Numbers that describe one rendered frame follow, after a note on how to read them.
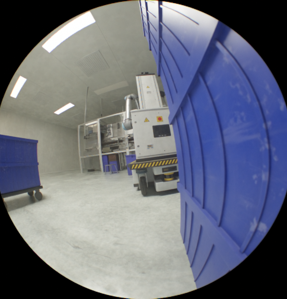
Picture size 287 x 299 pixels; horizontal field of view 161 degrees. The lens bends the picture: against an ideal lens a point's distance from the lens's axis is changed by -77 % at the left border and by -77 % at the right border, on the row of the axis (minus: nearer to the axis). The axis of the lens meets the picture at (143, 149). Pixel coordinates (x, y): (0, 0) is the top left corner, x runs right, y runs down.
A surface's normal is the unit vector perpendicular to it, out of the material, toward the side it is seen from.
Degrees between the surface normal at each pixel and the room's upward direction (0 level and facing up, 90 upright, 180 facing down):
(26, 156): 90
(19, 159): 90
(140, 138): 90
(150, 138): 90
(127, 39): 180
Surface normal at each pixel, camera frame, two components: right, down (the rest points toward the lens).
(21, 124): 0.98, -0.13
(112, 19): 0.12, 0.99
